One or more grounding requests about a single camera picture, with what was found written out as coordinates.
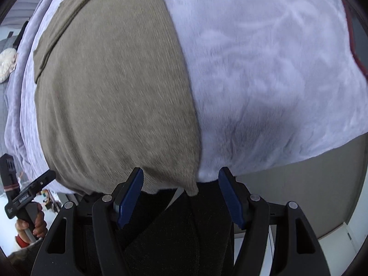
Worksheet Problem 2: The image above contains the olive knit sweater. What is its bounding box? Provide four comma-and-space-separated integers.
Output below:
34, 0, 201, 196

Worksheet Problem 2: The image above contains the person's left hand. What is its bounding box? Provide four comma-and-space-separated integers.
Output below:
14, 202, 48, 240

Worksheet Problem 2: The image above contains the cream round pleated cushion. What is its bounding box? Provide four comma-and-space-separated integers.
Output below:
0, 48, 17, 83

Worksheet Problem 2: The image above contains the lavender plush bed blanket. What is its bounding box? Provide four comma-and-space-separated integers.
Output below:
4, 0, 367, 188

